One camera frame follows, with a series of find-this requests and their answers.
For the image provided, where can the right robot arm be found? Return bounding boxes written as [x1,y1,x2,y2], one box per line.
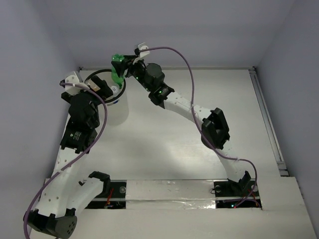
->
[111,54,251,195]

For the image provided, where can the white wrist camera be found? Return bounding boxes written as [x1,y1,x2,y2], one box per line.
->
[133,42,150,64]
[60,71,88,96]

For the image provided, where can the aluminium rail at table edge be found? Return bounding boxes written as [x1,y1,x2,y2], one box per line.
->
[248,67,290,177]

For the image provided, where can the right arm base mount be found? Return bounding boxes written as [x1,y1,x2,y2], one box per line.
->
[210,180,262,209]

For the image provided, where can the orange label yellow cap bottle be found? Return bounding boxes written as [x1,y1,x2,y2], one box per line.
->
[110,85,120,95]

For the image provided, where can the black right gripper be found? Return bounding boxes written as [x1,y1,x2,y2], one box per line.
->
[112,54,153,92]

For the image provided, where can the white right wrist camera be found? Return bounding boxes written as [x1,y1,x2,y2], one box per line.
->
[133,42,150,64]

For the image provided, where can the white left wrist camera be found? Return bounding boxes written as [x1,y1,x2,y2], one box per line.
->
[60,71,88,96]

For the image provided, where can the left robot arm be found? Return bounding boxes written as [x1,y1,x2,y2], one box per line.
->
[23,71,112,239]

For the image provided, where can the white bin with black rim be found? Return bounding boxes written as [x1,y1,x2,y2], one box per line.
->
[80,69,129,126]

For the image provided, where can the green plastic bottle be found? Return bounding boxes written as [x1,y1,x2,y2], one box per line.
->
[111,54,124,89]

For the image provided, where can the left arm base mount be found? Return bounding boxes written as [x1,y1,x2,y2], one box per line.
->
[85,180,127,209]

